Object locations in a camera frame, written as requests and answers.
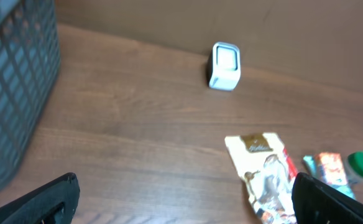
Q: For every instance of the red stick snack packet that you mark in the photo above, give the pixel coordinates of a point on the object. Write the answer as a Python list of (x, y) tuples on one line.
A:
[(292, 170)]

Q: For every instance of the teal wet wipes pack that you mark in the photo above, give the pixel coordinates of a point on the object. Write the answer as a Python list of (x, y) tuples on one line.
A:
[(309, 162)]

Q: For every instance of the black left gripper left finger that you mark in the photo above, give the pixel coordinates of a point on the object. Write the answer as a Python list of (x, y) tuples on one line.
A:
[(54, 202)]

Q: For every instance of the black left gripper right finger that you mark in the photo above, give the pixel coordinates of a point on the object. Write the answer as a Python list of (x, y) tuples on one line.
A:
[(315, 202)]

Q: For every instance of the grey plastic shopping basket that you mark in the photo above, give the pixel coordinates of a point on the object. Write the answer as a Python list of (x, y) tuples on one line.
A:
[(29, 66)]

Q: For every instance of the green lid jar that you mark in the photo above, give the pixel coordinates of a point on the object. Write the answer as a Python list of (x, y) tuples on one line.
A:
[(353, 165)]

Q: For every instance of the snack bag with red label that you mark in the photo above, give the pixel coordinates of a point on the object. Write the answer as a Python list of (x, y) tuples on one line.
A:
[(261, 164)]

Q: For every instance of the small orange box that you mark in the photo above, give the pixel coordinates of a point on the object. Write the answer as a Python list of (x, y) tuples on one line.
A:
[(330, 169)]

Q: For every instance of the white barcode scanner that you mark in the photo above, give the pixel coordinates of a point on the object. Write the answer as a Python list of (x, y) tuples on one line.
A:
[(224, 66)]

